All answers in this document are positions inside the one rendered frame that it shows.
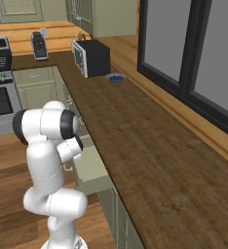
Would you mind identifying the open sage green drawer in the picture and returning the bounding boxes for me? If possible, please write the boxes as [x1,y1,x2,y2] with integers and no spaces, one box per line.
[69,134,116,196]

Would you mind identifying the sage green drawer fronts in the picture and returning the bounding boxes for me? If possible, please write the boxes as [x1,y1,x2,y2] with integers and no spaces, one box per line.
[60,77,90,137]

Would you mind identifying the blue bowl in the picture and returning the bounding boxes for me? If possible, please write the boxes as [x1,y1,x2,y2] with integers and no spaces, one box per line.
[104,72,128,87]

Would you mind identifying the black toaster oven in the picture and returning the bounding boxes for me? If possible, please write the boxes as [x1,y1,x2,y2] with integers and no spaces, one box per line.
[70,38,112,79]

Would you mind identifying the sage green base cupboard run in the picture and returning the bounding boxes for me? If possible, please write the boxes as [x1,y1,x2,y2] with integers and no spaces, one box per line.
[12,66,68,110]

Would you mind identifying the sage green cupboard door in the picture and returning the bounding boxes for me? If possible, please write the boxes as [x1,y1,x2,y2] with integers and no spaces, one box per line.
[97,187,145,249]

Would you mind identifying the black framed window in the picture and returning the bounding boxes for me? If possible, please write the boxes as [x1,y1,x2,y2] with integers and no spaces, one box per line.
[136,0,228,142]

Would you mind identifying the black coffee machine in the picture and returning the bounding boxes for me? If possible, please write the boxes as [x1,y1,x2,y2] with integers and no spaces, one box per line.
[29,31,50,62]

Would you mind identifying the steel stove with oven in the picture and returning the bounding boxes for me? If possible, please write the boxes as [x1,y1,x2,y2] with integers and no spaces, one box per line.
[0,35,23,139]

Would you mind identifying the metal drawer handle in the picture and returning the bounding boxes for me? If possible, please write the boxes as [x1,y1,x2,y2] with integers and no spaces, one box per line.
[62,162,74,172]

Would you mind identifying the sage green wall cupboard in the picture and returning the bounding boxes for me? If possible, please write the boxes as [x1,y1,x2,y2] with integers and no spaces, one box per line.
[64,0,140,39]
[0,0,68,24]

